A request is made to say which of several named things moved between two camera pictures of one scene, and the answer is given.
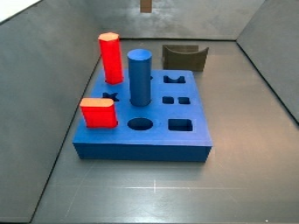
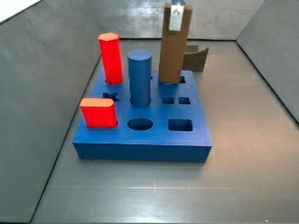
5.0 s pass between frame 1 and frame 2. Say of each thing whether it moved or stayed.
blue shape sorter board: stayed
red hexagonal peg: stayed
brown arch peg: moved
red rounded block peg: stayed
